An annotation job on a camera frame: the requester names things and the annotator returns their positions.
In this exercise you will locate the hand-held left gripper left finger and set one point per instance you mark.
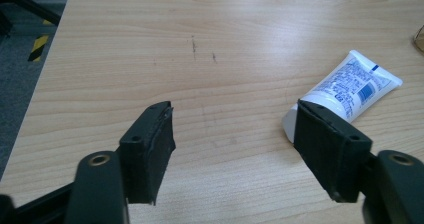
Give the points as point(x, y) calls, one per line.
point(146, 150)

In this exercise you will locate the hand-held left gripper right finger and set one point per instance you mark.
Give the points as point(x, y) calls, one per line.
point(330, 150)

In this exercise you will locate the white toothpaste tube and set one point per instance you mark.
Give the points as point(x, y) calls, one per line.
point(350, 84)

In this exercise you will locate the amber transparent cup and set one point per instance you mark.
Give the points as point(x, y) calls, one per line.
point(421, 40)

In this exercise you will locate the yellow-black striped floor tape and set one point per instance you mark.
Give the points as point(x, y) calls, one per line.
point(37, 47)

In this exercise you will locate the black metal stand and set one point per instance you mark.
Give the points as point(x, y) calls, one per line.
point(30, 5)

